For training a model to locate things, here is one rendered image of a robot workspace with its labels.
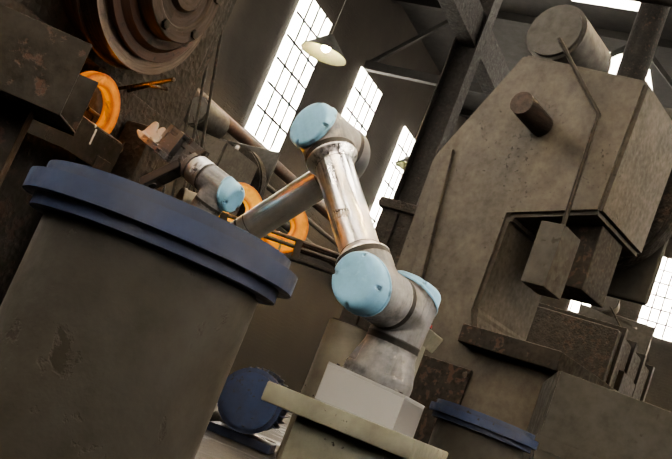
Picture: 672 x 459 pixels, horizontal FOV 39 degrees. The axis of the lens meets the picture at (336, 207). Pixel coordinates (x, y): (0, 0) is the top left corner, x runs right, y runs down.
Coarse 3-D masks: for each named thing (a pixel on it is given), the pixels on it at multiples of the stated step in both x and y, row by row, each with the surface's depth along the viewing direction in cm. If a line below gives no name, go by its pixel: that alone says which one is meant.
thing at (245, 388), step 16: (256, 368) 413; (240, 384) 410; (256, 384) 410; (224, 400) 409; (240, 400) 409; (256, 400) 408; (224, 416) 409; (240, 416) 407; (256, 416) 407; (272, 416) 407; (224, 432) 419; (240, 432) 408; (256, 432) 407; (256, 448) 417; (272, 448) 427
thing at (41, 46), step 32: (0, 32) 161; (32, 32) 162; (64, 32) 163; (0, 64) 160; (32, 64) 161; (64, 64) 162; (0, 96) 172; (32, 96) 161; (64, 96) 162; (0, 128) 171; (64, 128) 184; (0, 160) 170
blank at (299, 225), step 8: (296, 216) 272; (304, 216) 274; (296, 224) 272; (304, 224) 274; (296, 232) 272; (304, 232) 274; (264, 240) 268; (288, 240) 271; (304, 240) 274; (280, 248) 270; (288, 248) 271
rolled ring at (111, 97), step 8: (88, 72) 228; (96, 72) 229; (96, 80) 229; (104, 80) 231; (112, 80) 234; (104, 88) 233; (112, 88) 234; (104, 96) 236; (112, 96) 235; (104, 104) 237; (112, 104) 236; (104, 112) 237; (112, 112) 237; (104, 120) 237; (112, 120) 238; (104, 128) 236; (112, 128) 238
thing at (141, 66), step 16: (80, 0) 223; (96, 0) 219; (96, 16) 221; (96, 32) 227; (112, 32) 226; (112, 48) 228; (192, 48) 255; (128, 64) 234; (144, 64) 239; (160, 64) 245; (176, 64) 250
